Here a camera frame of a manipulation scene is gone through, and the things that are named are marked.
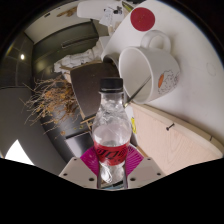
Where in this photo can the stack of papers and books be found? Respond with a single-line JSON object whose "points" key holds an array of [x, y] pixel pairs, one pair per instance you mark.
{"points": [[110, 15]]}

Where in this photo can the clear bottle with red label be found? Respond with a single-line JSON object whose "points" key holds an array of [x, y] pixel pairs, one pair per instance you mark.
{"points": [[111, 133]]}

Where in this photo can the small yellow strip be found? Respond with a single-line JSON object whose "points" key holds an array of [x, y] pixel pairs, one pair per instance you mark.
{"points": [[134, 125]]}

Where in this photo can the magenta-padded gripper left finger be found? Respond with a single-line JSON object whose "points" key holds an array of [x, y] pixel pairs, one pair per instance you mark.
{"points": [[80, 170]]}

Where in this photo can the wooden figure sculpture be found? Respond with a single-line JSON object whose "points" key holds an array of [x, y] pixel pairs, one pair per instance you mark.
{"points": [[68, 12]]}

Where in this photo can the flat round red coaster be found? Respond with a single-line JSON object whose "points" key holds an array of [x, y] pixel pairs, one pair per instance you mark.
{"points": [[142, 19]]}

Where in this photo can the dried plant in grey pot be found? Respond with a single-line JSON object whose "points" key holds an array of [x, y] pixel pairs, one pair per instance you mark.
{"points": [[88, 86]]}

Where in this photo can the light wooden board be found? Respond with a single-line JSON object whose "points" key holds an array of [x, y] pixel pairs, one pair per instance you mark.
{"points": [[166, 146]]}

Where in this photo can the round ceiling spot light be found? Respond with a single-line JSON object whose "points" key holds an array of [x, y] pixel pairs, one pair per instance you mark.
{"points": [[22, 56]]}

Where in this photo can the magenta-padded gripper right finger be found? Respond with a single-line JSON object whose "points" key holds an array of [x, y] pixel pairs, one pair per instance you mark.
{"points": [[145, 170]]}

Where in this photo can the white printed mug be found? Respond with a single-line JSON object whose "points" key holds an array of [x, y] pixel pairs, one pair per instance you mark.
{"points": [[160, 66]]}

